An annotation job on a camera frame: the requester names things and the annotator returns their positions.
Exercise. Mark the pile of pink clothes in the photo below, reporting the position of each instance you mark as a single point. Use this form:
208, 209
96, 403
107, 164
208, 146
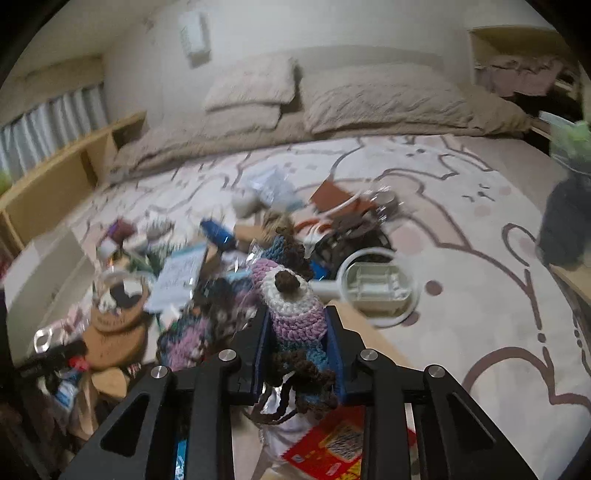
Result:
517, 74

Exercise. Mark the purple and white crochet pouch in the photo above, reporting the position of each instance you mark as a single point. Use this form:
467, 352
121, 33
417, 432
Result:
291, 314

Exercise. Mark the clear plastic bag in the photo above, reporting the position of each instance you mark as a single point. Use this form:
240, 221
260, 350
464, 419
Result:
272, 184

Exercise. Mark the plain cork coaster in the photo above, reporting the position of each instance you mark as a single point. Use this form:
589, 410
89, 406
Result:
115, 348

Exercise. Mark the wooden shelf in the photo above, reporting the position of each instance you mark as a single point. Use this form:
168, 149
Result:
60, 175

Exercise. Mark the rabbit print bed sheet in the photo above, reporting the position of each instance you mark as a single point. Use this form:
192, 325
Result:
461, 258

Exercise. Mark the large quilted beige pillow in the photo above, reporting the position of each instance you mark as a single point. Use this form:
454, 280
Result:
388, 99

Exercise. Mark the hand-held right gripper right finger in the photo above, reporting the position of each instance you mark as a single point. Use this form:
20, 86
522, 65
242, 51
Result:
333, 369

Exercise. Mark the small red box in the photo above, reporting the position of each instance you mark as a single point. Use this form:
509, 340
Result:
122, 228

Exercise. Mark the dark grey pouch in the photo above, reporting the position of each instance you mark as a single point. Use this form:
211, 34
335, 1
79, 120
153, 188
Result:
563, 221

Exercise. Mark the multicolour crochet piece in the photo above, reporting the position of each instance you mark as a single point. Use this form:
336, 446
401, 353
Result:
194, 332

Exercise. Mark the pale blue mask packet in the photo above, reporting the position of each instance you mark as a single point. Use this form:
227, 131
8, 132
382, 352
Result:
178, 277

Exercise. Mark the round panda cork coaster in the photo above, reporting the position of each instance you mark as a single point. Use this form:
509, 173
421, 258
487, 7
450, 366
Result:
117, 304

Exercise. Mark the white makeup sponge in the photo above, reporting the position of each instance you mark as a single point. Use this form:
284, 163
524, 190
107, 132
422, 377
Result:
244, 201

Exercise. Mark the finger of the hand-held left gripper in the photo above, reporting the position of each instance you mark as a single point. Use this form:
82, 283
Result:
48, 357

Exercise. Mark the wall niche shelf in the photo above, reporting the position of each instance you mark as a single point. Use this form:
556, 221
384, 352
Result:
508, 41

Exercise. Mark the beige printed curtain valance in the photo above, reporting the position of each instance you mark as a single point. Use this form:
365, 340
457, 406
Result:
60, 74

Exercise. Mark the grey-blue curtain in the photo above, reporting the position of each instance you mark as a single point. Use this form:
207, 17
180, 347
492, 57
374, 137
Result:
46, 124

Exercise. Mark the green plush toy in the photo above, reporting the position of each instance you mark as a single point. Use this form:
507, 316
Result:
3, 179

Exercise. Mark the red snack packet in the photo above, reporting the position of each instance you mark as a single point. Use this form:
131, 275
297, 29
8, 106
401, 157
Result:
332, 445

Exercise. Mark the white tape roll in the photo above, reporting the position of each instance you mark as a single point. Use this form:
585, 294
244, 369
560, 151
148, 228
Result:
107, 248

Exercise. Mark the blue tube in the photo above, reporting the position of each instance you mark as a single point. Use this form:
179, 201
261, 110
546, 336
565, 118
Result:
219, 233

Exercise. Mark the fluffy beige pillow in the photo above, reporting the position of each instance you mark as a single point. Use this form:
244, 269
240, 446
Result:
251, 85

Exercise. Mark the clear bag with green contents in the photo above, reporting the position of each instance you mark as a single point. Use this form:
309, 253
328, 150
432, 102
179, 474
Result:
570, 138

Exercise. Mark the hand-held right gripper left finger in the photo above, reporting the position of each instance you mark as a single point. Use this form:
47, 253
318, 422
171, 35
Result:
261, 350

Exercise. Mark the brown leather pouch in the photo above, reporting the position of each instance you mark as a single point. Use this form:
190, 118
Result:
330, 191

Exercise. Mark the beige folded duvet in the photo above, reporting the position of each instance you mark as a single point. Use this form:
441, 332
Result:
184, 143

